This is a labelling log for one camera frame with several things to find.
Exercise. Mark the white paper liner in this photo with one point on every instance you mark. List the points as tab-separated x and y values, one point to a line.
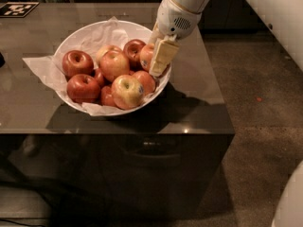
45	70

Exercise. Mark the small red apple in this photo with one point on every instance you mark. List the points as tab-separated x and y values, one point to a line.
106	98
98	76

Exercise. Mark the dark red apple left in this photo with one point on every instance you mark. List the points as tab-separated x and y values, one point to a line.
77	62

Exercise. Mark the red apple front left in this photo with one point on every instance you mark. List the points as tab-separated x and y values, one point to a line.
83	88

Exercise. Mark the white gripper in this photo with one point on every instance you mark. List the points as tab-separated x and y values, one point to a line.
172	19

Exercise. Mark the dark red apple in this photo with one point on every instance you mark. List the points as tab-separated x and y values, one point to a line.
77	62
132	50

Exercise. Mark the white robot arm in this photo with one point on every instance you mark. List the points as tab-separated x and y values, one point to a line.
195	6

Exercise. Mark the red-yellow apple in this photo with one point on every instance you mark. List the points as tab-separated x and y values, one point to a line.
146	55

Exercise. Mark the white bowl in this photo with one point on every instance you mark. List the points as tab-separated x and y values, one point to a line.
90	39

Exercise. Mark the yellow-green apple front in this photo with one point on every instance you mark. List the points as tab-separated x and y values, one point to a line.
127	92

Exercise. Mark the dark object table edge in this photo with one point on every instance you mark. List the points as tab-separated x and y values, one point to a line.
2	60

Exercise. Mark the black white fiducial tag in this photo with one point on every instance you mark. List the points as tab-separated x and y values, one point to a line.
17	9

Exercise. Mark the orange-red apple centre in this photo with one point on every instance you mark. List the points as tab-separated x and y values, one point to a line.
114	64

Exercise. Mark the pale yellow apple back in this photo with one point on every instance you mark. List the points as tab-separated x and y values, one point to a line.
104	49

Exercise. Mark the small red apple bottom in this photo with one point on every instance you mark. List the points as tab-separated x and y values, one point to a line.
106	98

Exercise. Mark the orange apple right low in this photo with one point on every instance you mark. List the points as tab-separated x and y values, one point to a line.
146	80

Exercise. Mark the dark red apple top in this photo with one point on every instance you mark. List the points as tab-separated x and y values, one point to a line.
132	50

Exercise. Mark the small red apple middle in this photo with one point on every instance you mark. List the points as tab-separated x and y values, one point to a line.
98	76

